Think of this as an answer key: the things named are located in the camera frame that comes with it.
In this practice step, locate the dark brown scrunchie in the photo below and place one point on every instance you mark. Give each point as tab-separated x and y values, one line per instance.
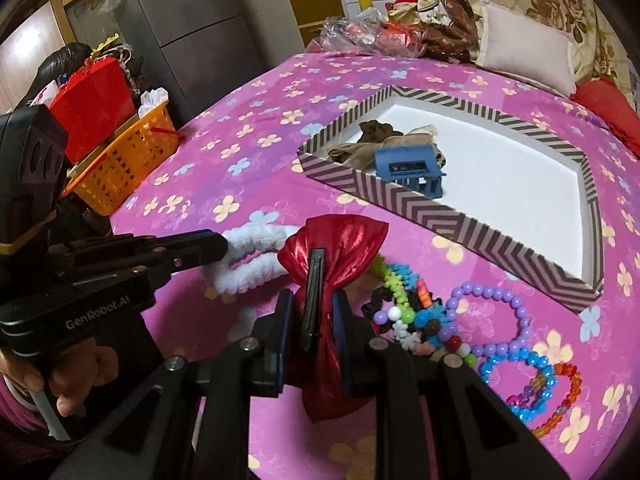
377	132

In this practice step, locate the red santa plush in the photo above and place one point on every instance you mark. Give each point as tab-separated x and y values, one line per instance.
402	5

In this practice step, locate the grey cabinet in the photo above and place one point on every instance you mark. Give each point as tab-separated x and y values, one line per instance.
200	20

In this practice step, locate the white pillow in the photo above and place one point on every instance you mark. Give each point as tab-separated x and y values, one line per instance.
525	45

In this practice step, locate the yellow bottle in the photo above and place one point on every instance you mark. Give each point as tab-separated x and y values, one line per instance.
366	5

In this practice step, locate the pink floral bedsheet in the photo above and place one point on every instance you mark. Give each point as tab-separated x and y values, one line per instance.
250	125

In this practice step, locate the striped cardboard box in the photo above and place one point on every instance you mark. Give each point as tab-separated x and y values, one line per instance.
500	180

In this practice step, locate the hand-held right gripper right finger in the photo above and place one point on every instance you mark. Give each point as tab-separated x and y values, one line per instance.
343	337

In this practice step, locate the red satin bow hair clip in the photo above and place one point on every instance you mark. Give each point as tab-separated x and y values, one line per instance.
345	245

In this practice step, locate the blue hair claw clip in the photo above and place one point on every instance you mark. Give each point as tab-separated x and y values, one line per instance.
407	170

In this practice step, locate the red paper bag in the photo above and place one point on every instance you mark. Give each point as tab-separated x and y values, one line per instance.
92	105

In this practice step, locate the person's left hand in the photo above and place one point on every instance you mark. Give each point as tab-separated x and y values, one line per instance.
82	377

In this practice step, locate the clear plastic bag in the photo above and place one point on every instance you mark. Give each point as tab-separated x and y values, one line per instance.
345	32

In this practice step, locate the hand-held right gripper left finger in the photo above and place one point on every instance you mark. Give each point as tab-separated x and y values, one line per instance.
284	332

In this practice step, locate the tan scrunchie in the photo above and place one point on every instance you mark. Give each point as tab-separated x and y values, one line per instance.
350	152

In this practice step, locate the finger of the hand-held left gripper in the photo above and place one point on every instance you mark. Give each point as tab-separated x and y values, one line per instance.
195	247
125	275

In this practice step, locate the black scrunchie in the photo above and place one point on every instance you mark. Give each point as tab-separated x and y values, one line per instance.
372	310

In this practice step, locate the brown floral blanket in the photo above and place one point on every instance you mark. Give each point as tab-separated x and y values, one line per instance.
445	35

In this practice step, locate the white frilly cloth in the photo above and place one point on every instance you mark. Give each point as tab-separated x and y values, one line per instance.
155	99

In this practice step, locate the black bag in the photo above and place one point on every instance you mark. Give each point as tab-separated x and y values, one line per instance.
55	67

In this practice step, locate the red cushion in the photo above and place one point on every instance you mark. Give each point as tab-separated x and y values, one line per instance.
605	105

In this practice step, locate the orange plastic basket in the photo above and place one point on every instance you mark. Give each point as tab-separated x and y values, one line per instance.
125	165

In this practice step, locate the white fuzzy scrunchie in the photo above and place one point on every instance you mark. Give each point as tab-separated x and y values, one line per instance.
240	280

